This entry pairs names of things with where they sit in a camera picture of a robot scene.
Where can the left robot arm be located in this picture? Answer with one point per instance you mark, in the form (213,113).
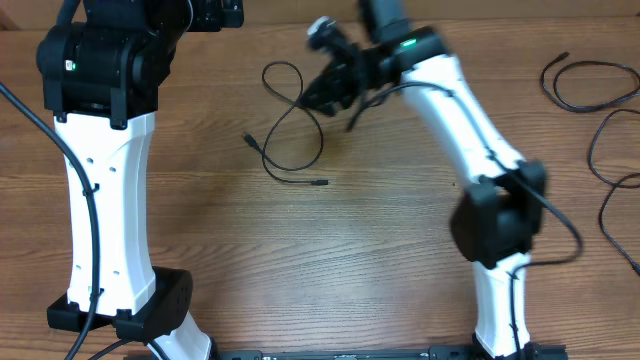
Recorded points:
(102,64)

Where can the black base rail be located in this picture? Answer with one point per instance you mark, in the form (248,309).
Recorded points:
(441,352)

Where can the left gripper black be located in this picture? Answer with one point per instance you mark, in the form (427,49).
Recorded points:
(213,18)

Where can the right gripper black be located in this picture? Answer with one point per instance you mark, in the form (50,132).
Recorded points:
(328,85)

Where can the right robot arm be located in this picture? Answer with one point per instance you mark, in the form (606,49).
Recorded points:
(495,222)

